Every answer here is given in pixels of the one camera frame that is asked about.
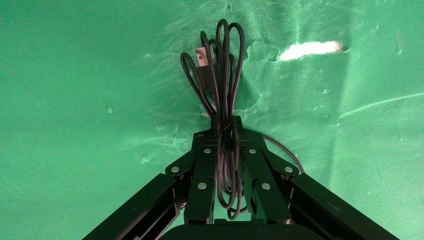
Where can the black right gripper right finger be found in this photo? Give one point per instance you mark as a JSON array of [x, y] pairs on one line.
[[265, 172]]

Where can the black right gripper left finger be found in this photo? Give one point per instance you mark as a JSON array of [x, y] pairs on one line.
[[198, 172]]

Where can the green table cloth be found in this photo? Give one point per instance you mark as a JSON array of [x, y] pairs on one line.
[[66, 99]]

